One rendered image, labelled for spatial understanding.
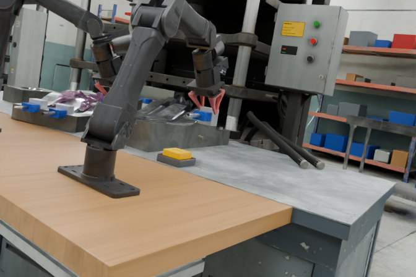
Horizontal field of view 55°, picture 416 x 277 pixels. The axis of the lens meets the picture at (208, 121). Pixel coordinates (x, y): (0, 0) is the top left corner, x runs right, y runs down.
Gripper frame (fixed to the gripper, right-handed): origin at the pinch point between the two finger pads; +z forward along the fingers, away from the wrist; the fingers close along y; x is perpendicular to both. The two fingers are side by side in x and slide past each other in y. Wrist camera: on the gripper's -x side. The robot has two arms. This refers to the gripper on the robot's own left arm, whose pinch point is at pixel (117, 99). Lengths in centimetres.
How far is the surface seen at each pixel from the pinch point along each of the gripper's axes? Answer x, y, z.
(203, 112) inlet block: -5.8, -30.2, 3.3
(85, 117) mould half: 5.6, 12.3, 5.9
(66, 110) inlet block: 9.6, 15.4, 1.4
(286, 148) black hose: -34, -43, 33
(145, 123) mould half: 5.0, -15.9, 3.5
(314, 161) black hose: -33, -54, 36
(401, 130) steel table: -290, -42, 187
